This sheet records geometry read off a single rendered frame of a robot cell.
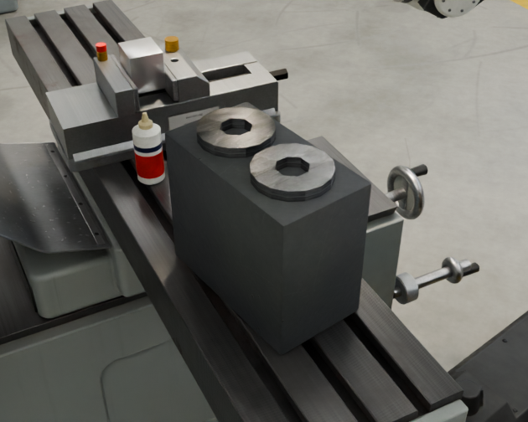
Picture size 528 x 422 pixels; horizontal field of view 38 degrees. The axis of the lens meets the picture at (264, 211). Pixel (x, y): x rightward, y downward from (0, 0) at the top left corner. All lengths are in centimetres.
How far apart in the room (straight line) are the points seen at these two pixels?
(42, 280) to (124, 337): 19
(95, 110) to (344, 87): 221
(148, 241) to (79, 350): 31
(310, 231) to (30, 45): 93
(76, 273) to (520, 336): 75
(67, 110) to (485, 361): 79
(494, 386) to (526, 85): 230
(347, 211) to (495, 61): 289
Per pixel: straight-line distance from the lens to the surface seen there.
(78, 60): 151
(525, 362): 138
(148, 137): 109
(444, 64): 358
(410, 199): 163
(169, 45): 125
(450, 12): 123
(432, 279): 161
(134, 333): 130
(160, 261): 100
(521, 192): 281
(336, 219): 80
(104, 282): 122
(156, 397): 144
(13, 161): 134
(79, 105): 122
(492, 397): 129
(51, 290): 119
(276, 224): 76
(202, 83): 119
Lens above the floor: 157
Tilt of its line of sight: 38 degrees down
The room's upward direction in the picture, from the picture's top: straight up
